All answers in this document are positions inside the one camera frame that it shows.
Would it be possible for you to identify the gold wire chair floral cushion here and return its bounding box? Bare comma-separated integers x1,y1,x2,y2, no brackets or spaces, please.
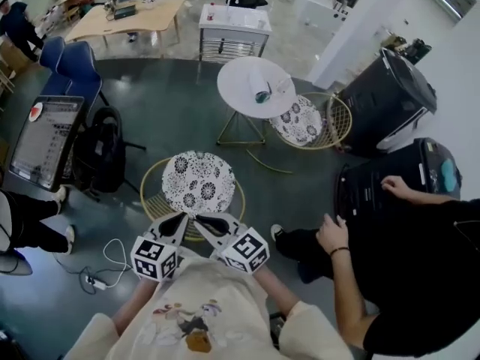
139,150,247,243
268,91,354,153

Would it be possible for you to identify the gold curved metal rod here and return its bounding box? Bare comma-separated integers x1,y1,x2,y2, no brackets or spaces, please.
245,148,294,175

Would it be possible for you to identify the white round table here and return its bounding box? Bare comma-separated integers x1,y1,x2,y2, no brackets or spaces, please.
216,56,297,146

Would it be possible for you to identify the white cable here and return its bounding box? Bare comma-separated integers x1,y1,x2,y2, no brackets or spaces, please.
102,237,133,288

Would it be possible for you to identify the person's right forearm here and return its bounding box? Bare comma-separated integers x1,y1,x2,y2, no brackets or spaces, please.
254,264,301,319

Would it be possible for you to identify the white box appliance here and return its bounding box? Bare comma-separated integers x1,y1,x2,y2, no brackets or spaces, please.
292,0,354,34

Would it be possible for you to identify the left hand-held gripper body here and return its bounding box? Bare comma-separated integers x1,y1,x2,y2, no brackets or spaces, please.
130,232,183,284

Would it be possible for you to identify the black cable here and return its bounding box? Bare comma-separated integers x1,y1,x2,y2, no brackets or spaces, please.
52,252,99,296

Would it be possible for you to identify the white roll with teal end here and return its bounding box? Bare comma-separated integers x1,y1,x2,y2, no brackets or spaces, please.
249,67,273,104

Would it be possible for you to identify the person's cream printed shirt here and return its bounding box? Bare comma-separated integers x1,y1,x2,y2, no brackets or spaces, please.
55,255,356,360

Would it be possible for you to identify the light wooden table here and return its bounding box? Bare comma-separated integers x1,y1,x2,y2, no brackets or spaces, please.
65,0,187,59

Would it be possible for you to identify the black box device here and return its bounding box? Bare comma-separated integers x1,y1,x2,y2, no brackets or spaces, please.
113,5,137,20

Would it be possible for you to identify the person's left forearm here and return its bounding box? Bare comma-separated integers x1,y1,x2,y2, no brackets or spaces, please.
111,275,158,335

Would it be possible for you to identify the white sink cabinet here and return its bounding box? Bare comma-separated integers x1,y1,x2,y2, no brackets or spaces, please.
197,2,273,64

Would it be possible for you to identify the black framed monitor screen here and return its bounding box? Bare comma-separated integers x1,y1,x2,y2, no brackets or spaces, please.
7,94,86,193

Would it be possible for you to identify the clear glass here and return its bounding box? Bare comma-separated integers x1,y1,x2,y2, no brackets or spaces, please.
275,75,296,95

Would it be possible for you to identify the blue upholstered chair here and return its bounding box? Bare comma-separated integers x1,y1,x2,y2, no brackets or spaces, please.
38,35,73,94
55,41,110,107

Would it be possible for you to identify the black backpack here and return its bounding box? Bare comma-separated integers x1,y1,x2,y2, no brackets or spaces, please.
72,106,128,194

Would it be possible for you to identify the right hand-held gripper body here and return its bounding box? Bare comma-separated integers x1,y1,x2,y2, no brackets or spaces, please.
220,227,270,275

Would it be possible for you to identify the large black machine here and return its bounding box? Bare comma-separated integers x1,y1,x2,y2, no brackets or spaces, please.
337,46,438,158
333,136,463,225

